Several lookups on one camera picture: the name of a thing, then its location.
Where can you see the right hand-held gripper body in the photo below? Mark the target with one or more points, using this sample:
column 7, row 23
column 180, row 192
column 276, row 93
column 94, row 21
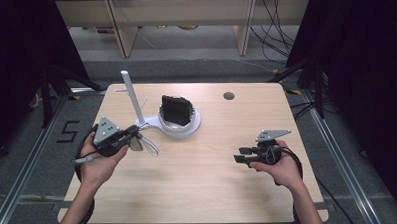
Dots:
column 270, row 135

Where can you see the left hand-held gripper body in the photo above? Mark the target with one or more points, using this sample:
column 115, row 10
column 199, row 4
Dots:
column 105, row 133

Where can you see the silver bowl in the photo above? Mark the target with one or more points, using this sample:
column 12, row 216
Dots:
column 163, row 124

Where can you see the white stand with pegs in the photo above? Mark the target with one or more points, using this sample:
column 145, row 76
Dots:
column 132, row 94

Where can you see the black wallet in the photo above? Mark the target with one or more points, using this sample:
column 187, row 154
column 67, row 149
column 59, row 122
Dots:
column 177, row 109

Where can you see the person's left hand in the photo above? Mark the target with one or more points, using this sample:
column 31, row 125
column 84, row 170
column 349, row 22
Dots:
column 96, row 169

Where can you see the person's right hand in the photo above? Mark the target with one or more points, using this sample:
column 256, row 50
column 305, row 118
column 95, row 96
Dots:
column 287, row 170

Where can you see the round table grommet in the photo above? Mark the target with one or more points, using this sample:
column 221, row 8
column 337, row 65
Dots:
column 229, row 96

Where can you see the black metal stand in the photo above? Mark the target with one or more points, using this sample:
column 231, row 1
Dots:
column 319, row 87
column 47, row 97

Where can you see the black curtain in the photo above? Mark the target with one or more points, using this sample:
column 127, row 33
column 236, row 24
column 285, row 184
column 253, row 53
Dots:
column 18, row 65
column 368, row 69

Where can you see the wooden shelf unit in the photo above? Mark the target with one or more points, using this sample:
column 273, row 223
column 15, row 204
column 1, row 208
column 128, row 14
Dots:
column 183, row 12

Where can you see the aluminium floor rail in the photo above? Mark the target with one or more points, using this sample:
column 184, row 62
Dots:
column 25, row 168
column 334, row 154

